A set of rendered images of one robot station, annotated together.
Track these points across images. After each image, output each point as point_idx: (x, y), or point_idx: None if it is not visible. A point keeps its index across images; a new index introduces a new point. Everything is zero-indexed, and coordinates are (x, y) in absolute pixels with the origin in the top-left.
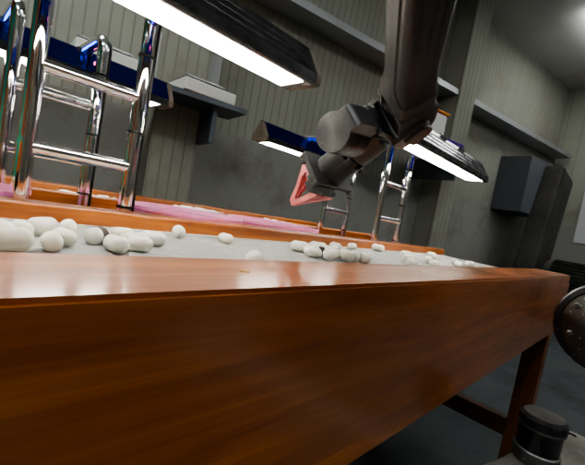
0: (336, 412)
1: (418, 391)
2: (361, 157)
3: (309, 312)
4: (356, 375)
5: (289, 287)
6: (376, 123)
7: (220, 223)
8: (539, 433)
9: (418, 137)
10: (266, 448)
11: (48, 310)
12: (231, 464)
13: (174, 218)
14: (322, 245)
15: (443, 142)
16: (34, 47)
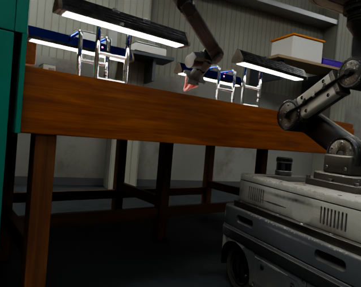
0: (185, 126)
1: (219, 135)
2: (202, 68)
3: (173, 97)
4: (191, 118)
5: (168, 91)
6: (203, 56)
7: None
8: (279, 161)
9: (218, 59)
10: (167, 124)
11: (132, 86)
12: (159, 123)
13: None
14: None
15: (266, 60)
16: (97, 48)
